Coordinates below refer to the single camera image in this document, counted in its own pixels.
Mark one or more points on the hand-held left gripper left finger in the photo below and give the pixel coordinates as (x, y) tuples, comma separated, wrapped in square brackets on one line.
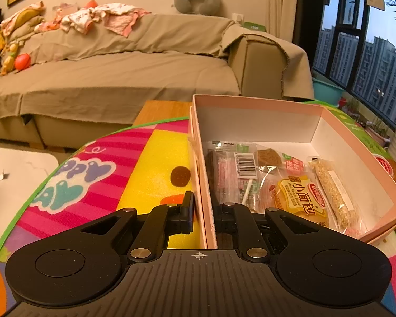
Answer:
[(190, 213)]

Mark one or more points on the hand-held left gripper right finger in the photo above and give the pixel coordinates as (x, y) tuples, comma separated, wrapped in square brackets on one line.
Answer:
[(222, 219)]

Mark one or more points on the clear packet red white sticks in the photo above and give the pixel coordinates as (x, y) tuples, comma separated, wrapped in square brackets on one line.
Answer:
[(222, 175)]

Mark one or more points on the clear packet with barcode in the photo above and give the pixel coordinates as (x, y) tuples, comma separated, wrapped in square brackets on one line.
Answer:
[(246, 163)]

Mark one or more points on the small brown cakes clear packet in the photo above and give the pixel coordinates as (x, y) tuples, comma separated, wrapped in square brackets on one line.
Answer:
[(269, 157)]

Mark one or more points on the small bread packet yellow label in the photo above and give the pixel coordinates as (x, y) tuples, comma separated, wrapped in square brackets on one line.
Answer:
[(300, 201)]

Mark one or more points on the pink cardboard box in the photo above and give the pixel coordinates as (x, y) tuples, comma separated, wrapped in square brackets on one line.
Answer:
[(267, 122)]

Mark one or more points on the grain bar clear packet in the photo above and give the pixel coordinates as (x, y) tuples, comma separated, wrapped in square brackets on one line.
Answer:
[(336, 194)]

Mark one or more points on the colourful cartoon play mat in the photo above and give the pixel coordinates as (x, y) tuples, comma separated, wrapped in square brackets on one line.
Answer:
[(145, 158)]

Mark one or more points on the beige sofa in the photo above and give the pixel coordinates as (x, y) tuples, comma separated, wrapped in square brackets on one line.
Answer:
[(260, 62)]

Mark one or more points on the beige sofa cover cloth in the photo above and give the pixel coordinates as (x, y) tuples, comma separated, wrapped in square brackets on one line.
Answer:
[(118, 66)]

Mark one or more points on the teal plastic basin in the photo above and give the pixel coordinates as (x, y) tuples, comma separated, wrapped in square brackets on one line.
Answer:
[(328, 92)]

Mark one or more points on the red plastic basin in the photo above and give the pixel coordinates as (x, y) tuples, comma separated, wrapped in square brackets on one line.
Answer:
[(343, 101)]

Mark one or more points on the small plant in pink pot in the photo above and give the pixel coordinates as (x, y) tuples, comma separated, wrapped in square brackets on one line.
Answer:
[(378, 135)]

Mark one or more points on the green digital clock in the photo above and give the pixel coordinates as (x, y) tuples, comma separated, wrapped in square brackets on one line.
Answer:
[(254, 27)]

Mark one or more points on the beige curtain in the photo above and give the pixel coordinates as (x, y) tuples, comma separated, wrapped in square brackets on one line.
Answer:
[(282, 6)]

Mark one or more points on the white floral baby garment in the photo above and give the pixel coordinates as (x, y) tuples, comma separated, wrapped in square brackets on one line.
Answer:
[(77, 21)]

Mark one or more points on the orange ball toy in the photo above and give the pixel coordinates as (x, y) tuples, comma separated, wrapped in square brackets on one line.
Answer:
[(22, 62)]

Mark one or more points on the coral pink cap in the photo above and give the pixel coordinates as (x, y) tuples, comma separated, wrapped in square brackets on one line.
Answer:
[(90, 4)]

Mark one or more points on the yellow plush toy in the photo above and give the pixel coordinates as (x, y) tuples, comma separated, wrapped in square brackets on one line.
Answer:
[(8, 56)]

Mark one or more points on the pink yellow folded blanket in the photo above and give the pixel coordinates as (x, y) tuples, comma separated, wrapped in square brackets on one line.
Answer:
[(21, 19)]

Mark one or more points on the white wall socket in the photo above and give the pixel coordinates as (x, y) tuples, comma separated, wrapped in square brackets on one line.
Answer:
[(237, 18)]

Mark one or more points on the black window frame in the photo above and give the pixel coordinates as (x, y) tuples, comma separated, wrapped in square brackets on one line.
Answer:
[(366, 56)]

